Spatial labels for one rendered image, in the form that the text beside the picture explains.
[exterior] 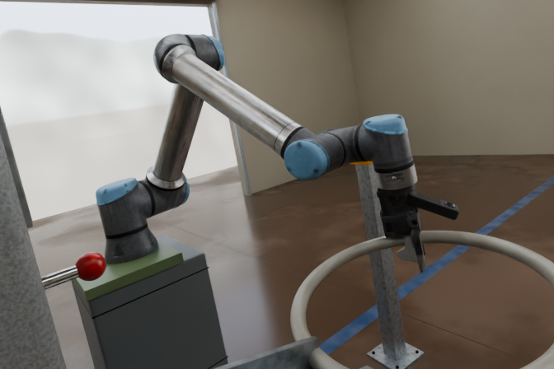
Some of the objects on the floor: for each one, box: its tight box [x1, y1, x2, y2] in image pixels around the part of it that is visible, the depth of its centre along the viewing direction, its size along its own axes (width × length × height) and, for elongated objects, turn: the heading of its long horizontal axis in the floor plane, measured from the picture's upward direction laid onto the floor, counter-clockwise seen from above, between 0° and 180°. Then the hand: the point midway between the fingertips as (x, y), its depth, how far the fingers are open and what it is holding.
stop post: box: [350, 161, 425, 369], centre depth 179 cm, size 20×20×109 cm
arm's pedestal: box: [71, 236, 228, 369], centre depth 145 cm, size 50×50×85 cm
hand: (424, 260), depth 90 cm, fingers closed on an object, 5 cm apart
